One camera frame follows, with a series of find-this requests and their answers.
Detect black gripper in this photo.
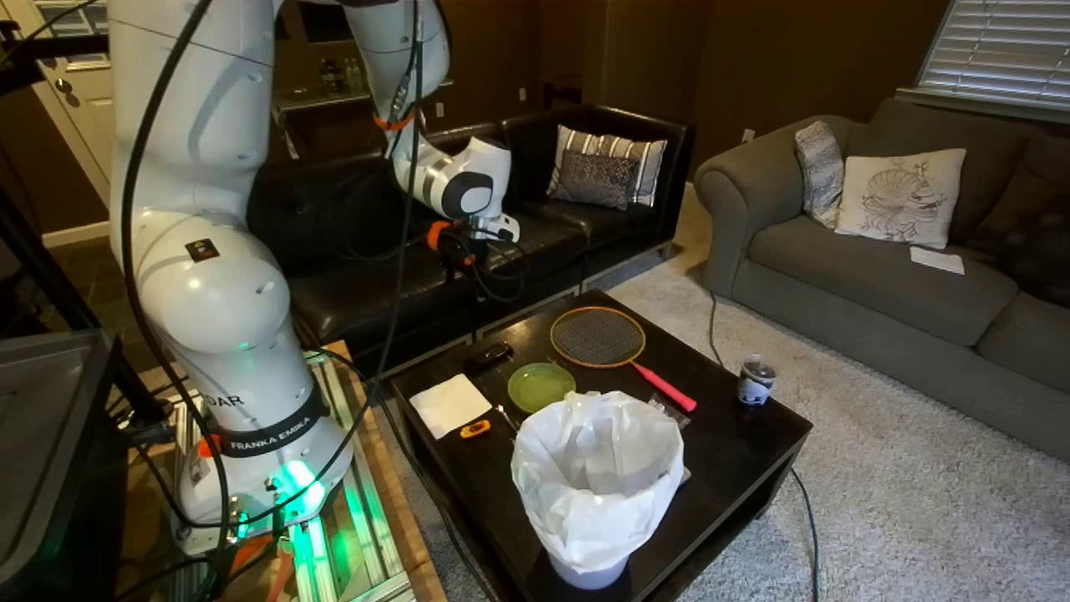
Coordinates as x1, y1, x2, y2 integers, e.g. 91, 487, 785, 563
428, 214, 521, 282

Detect dark patterned small pillow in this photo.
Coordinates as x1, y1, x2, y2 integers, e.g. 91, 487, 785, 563
545, 147, 640, 214

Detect green bowl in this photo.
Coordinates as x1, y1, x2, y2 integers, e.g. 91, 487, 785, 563
503, 358, 577, 418

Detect white striped pillow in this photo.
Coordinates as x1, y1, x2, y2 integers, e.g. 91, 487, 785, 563
545, 125, 670, 210

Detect white plastic-lined bin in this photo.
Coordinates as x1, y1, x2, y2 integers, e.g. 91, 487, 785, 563
509, 388, 688, 579

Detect robot mounting table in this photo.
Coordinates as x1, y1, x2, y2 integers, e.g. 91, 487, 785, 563
110, 344, 448, 602

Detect white trash bin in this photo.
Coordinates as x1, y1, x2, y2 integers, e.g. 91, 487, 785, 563
542, 545, 634, 596

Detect grey plaid pillow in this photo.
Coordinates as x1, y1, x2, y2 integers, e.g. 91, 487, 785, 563
791, 116, 850, 230

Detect white panel door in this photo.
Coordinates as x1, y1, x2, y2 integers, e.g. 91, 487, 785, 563
30, 0, 119, 204

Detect grey fabric sofa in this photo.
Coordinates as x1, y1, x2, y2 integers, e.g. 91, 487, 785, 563
691, 94, 1070, 465

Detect white pillow with print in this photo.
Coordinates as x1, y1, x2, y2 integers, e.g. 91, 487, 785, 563
831, 144, 968, 254

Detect black tripod stand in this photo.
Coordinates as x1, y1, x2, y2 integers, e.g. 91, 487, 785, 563
0, 0, 170, 428

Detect white paper sheet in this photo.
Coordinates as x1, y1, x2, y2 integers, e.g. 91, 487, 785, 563
906, 243, 968, 276

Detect black equipment case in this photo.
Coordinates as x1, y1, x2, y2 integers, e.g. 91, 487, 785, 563
0, 327, 125, 602

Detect white window blinds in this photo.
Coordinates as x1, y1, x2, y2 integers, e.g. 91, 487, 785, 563
911, 0, 1070, 128

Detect dark dotted pillow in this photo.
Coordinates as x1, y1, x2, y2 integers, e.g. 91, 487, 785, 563
977, 131, 1070, 308

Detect badminton racket with red handle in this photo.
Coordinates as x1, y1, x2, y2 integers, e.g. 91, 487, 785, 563
545, 301, 701, 418

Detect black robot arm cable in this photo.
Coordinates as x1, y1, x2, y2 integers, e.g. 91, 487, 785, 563
113, 0, 451, 564

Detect black floor cable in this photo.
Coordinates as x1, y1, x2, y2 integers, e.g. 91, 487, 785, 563
701, 284, 824, 602

